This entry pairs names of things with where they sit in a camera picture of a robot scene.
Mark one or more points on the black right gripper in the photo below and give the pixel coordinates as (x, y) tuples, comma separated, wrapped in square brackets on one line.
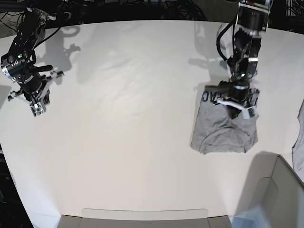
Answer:
[(34, 88)]

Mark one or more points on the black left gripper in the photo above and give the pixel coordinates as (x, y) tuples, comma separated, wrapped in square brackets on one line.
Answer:
[(237, 92)]

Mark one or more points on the grey T-shirt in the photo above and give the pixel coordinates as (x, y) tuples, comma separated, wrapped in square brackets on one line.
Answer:
[(215, 131)]

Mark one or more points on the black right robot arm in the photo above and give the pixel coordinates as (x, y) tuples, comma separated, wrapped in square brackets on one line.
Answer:
[(19, 63)]

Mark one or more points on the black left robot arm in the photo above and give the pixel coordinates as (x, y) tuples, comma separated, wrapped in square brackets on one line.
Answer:
[(251, 19)]

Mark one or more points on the grey cloth at right edge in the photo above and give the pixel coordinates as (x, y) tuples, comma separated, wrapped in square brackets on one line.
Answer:
[(298, 148)]

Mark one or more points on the grey cardboard box right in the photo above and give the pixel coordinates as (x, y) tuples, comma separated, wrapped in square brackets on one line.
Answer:
[(274, 201)]

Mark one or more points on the grey tray at bottom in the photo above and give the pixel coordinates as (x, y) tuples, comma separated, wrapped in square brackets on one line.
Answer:
[(187, 218)]

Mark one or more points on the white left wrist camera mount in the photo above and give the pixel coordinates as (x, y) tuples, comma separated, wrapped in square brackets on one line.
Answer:
[(247, 112)]

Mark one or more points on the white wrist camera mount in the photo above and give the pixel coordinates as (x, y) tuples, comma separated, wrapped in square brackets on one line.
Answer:
[(37, 109), (247, 112)]

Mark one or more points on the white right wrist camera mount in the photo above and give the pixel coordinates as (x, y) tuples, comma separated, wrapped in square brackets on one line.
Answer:
[(37, 109)]

